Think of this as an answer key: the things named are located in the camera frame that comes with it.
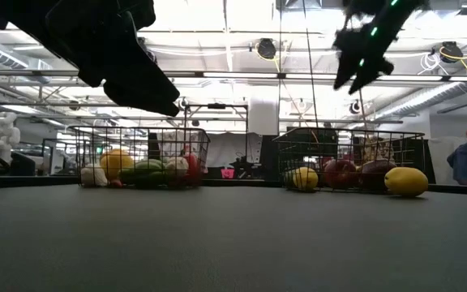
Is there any yellow bell pepper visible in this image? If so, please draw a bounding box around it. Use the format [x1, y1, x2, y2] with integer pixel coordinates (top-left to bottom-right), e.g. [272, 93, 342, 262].
[98, 148, 135, 183]

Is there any black ceiling cable reel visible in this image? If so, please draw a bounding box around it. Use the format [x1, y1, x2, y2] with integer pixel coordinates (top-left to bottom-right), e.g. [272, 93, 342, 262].
[255, 37, 277, 61]
[138, 36, 158, 65]
[439, 40, 465, 64]

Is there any black hanging cable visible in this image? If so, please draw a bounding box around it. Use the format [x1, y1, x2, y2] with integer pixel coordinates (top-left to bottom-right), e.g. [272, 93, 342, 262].
[301, 0, 320, 131]

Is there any yellow lemon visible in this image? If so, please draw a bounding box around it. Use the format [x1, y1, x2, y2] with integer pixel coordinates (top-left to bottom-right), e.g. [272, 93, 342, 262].
[292, 166, 320, 193]
[383, 166, 430, 199]

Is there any red yellow apple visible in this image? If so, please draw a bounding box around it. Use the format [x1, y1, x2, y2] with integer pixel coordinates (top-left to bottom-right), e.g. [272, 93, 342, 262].
[323, 158, 361, 191]

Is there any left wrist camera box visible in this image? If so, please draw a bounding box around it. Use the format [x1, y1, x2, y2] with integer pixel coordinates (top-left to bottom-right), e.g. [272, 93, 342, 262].
[120, 0, 156, 30]

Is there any white board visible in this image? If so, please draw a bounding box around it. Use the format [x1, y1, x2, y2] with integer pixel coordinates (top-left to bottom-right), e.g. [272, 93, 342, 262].
[427, 136, 461, 187]

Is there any long ceiling light rail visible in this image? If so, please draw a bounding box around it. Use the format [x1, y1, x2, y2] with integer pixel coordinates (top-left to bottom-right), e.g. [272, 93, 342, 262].
[0, 68, 467, 83]

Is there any yellow hanging cable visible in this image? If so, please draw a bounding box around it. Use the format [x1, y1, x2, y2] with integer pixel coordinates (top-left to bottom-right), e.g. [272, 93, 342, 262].
[354, 91, 372, 141]

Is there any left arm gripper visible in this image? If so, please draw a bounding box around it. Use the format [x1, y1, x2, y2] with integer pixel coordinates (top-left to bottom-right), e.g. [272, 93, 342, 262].
[46, 0, 181, 118]

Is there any green chayote squash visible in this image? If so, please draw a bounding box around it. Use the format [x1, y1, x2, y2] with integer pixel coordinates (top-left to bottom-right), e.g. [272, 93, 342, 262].
[118, 158, 167, 189]

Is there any metal wire basket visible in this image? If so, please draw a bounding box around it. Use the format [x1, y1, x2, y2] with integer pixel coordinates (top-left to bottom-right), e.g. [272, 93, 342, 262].
[272, 127, 426, 194]
[67, 125, 212, 191]

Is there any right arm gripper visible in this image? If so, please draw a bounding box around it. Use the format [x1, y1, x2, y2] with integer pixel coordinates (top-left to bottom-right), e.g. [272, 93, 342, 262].
[332, 0, 428, 96]

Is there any dark red apple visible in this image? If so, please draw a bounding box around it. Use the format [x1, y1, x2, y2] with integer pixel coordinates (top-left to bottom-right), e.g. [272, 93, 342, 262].
[358, 158, 397, 192]

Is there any black round device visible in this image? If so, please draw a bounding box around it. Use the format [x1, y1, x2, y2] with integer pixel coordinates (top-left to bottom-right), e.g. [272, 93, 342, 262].
[9, 151, 36, 177]

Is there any black metal gantry frame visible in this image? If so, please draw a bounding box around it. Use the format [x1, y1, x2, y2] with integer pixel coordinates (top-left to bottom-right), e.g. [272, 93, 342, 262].
[183, 102, 250, 135]

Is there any white fabric cover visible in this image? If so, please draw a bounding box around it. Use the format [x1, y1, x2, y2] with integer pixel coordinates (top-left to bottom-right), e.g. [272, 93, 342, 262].
[205, 131, 263, 169]

